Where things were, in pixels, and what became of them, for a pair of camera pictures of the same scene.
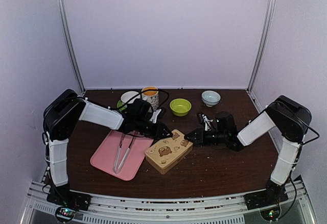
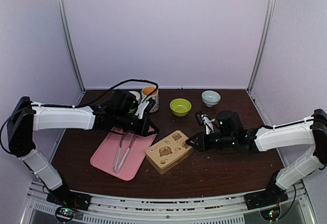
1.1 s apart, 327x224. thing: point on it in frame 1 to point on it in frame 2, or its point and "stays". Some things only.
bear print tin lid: (167, 151) stays
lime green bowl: (180, 107) stays
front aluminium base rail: (168, 208) stays
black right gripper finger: (190, 135) to (191, 140)
